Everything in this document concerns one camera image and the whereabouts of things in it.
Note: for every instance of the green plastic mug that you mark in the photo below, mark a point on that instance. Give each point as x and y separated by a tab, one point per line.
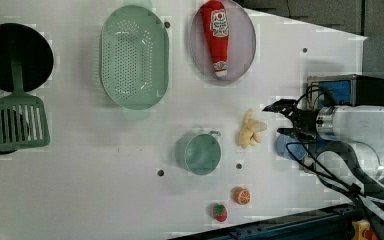
199	154

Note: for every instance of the red plush ketchup bottle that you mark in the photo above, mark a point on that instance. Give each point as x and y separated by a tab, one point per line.
216	31

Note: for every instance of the orange slice toy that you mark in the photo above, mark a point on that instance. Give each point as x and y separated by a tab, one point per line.
242	196

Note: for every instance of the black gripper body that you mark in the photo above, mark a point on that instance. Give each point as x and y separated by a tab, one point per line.
304	123

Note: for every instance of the grey purple round plate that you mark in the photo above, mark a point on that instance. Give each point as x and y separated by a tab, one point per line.
241	48

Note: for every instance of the green slotted spatula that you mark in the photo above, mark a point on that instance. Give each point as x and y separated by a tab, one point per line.
23	122

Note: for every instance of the red strawberry toy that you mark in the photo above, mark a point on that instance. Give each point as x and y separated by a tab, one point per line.
219	212

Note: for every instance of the black silver toaster oven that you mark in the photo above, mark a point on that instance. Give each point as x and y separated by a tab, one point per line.
350	90

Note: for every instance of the green oval colander basket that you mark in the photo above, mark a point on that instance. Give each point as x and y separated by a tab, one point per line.
134	58

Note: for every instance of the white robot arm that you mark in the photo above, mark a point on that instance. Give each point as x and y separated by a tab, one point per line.
336	175

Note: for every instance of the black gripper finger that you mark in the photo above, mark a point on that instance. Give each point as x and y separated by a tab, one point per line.
292	132
286	107

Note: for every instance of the black round pan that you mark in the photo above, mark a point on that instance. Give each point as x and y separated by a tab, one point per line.
35	55

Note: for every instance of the light blue plastic cup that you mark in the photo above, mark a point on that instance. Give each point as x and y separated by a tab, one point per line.
290	148

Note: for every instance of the blue metal table frame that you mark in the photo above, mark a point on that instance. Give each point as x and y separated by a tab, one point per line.
330	223

